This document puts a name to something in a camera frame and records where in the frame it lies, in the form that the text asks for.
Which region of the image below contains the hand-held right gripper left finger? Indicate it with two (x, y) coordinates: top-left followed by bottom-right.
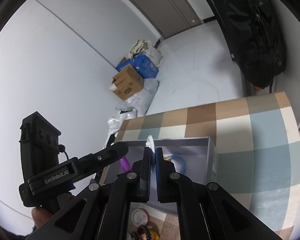
(25, 147), (152, 240)

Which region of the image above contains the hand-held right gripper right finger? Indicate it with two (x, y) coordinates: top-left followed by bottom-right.
(155, 147), (283, 240)

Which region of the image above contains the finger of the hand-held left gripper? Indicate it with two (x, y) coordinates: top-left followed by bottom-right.
(77, 141), (129, 181)

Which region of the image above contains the white bracelet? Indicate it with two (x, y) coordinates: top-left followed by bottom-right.
(145, 135), (157, 178)

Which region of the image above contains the grey cardboard box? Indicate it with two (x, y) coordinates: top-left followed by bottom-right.
(101, 137), (220, 185)

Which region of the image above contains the white pink round case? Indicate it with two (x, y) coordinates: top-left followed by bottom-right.
(131, 208), (150, 227)

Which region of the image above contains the black spiral hair tie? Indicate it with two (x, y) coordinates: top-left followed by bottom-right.
(131, 226), (151, 240)

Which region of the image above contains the person's left hand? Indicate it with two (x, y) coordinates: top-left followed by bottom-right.
(31, 206), (56, 233)

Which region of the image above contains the crumpled silver plastic bag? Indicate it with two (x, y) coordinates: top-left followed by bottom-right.
(107, 110), (137, 136)

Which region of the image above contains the grey plastic mailer bag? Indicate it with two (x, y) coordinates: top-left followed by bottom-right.
(115, 79), (160, 116)

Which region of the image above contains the brown cardboard box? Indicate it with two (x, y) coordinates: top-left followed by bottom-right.
(109, 65), (144, 101)

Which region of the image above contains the checkered tablecloth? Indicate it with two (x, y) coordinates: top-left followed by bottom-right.
(115, 92), (300, 240)

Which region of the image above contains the blue cardboard box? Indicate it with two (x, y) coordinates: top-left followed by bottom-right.
(116, 55), (159, 79)

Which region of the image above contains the cream canvas tote bag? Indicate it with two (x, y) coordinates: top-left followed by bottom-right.
(127, 39), (164, 68)

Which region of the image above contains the grey door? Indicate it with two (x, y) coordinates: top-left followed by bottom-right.
(150, 0), (203, 40)

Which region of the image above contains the black backpack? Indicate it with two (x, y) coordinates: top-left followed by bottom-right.
(207, 0), (287, 88)

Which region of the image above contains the purple bracelet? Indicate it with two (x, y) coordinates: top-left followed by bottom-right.
(118, 155), (132, 173)

